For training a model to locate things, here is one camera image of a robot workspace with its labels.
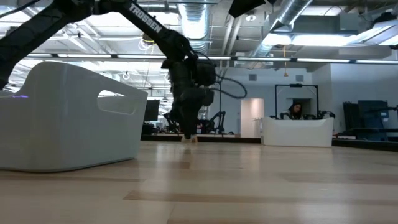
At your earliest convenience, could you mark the smooth silver ceiling duct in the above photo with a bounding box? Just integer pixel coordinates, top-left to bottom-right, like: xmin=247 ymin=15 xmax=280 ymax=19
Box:
xmin=254 ymin=0 xmax=313 ymax=58

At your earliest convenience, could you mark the black ceiling device yellow ring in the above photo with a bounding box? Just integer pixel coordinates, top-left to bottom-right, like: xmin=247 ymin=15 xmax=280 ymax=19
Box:
xmin=142 ymin=32 xmax=156 ymax=46

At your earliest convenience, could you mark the black aluminium table frame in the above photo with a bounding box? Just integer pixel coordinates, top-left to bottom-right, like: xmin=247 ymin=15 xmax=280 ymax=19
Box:
xmin=141 ymin=133 xmax=398 ymax=153

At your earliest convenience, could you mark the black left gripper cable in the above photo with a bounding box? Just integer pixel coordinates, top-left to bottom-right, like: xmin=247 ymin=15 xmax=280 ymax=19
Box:
xmin=211 ymin=75 xmax=248 ymax=100

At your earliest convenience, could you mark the white plastic bin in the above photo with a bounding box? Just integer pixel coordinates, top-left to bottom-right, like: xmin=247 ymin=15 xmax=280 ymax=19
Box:
xmin=261 ymin=116 xmax=335 ymax=148

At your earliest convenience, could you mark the white doorway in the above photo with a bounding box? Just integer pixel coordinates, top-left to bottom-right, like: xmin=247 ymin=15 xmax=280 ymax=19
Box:
xmin=240 ymin=98 xmax=265 ymax=139

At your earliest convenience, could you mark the black monitor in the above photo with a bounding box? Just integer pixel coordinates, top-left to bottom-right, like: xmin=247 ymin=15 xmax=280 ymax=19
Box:
xmin=143 ymin=99 xmax=160 ymax=122

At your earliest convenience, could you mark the long ceiling light strip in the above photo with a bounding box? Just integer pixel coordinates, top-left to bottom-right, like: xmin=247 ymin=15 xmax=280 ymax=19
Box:
xmin=26 ymin=53 xmax=398 ymax=63

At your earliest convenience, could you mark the dark equipment rack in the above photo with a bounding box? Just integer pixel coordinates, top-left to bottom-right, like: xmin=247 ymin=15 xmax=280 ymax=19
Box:
xmin=343 ymin=99 xmax=398 ymax=142

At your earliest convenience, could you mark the ribbed silver ceiling duct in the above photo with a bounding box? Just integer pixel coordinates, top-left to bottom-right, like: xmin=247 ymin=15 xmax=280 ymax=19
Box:
xmin=178 ymin=0 xmax=210 ymax=55

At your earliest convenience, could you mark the grey plastic bin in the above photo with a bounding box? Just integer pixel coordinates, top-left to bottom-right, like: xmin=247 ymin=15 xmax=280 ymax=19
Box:
xmin=0 ymin=61 xmax=149 ymax=174

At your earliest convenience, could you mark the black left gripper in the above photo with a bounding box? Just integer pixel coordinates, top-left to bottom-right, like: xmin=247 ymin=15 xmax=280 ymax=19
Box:
xmin=169 ymin=58 xmax=215 ymax=140

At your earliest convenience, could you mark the person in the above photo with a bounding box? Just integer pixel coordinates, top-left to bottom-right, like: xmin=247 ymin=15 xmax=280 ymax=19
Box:
xmin=280 ymin=101 xmax=305 ymax=121

